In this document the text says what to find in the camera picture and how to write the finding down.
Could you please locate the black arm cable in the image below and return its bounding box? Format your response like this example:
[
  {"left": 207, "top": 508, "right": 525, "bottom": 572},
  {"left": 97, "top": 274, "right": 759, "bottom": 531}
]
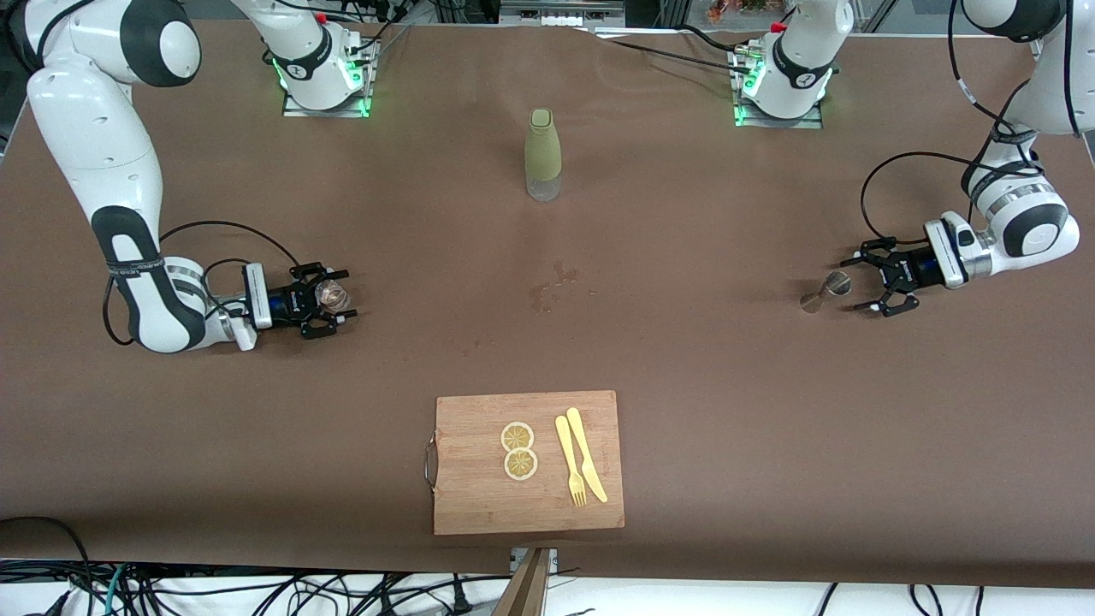
[
  {"left": 860, "top": 0, "right": 1079, "bottom": 249},
  {"left": 103, "top": 221, "right": 302, "bottom": 347}
]

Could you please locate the yellow plastic fork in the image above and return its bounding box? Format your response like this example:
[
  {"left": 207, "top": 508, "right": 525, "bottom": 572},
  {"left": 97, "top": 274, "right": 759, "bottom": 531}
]
[{"left": 554, "top": 415, "right": 589, "bottom": 508}]

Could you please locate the brown table cover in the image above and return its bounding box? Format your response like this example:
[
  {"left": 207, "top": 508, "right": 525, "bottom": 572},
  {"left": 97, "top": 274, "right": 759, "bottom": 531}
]
[{"left": 0, "top": 17, "right": 1095, "bottom": 591}]

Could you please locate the grey power strip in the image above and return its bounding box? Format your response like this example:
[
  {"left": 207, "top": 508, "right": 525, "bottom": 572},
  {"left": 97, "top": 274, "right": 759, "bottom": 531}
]
[{"left": 500, "top": 0, "right": 625, "bottom": 27}]

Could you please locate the thick black cable loop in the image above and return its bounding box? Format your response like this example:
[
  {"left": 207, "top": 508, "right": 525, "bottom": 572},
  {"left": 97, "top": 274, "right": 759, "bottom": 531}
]
[{"left": 0, "top": 517, "right": 95, "bottom": 616}]

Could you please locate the green sleeved glass bottle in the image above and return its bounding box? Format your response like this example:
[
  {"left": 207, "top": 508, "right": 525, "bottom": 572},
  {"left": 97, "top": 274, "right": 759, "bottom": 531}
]
[{"left": 524, "top": 108, "right": 563, "bottom": 203}]

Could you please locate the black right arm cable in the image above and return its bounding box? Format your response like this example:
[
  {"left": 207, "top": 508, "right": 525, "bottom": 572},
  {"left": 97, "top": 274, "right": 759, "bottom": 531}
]
[{"left": 103, "top": 221, "right": 302, "bottom": 347}]

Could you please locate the metal jigger measuring cup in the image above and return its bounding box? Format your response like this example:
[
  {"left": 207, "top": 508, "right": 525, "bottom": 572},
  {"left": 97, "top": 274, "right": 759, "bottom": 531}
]
[{"left": 799, "top": 271, "right": 853, "bottom": 315}]

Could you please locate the wooden post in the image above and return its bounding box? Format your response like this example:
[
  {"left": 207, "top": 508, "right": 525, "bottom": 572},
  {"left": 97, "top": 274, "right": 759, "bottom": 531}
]
[{"left": 494, "top": 548, "right": 553, "bottom": 616}]

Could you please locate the wooden cutting board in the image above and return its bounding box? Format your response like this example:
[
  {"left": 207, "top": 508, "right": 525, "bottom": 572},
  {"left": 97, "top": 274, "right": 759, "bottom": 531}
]
[{"left": 425, "top": 390, "right": 625, "bottom": 536}]

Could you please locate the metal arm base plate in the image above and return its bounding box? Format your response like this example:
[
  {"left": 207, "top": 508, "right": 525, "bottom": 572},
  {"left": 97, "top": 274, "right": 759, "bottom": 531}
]
[
  {"left": 733, "top": 47, "right": 824, "bottom": 129},
  {"left": 282, "top": 38, "right": 377, "bottom": 118}
]

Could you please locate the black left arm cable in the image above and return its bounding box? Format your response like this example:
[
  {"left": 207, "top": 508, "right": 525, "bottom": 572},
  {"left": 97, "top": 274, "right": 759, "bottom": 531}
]
[{"left": 860, "top": 0, "right": 1079, "bottom": 249}]

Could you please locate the yellow plastic knife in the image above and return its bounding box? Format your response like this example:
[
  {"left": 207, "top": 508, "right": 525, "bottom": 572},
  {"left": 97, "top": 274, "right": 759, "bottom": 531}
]
[{"left": 565, "top": 407, "right": 609, "bottom": 504}]

